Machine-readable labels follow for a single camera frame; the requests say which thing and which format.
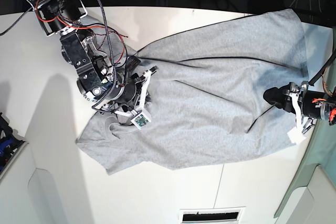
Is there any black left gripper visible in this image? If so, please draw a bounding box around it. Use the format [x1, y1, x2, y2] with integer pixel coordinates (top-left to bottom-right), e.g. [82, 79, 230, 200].
[263, 87, 335, 122]

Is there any black round floor object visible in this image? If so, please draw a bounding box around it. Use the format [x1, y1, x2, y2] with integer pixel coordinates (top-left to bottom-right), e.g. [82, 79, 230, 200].
[247, 0, 285, 15]

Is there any grey t-shirt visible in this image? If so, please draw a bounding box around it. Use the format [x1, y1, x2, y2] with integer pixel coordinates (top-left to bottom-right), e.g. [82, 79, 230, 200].
[76, 9, 308, 174]

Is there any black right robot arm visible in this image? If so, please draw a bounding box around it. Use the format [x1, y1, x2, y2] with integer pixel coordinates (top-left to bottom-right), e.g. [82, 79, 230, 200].
[26, 0, 154, 114]

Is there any blue black cable pile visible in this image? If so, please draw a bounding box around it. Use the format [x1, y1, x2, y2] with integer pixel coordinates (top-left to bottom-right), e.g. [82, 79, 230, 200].
[0, 112, 24, 172]

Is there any white floor vent grille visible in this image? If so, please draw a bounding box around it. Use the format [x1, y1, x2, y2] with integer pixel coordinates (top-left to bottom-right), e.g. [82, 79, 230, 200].
[178, 207, 246, 224]

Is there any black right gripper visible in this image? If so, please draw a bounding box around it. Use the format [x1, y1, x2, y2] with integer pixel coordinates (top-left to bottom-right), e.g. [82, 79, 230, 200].
[99, 71, 140, 111]

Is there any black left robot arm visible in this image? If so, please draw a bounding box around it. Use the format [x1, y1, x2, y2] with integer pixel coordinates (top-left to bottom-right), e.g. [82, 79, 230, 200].
[263, 52, 335, 126]

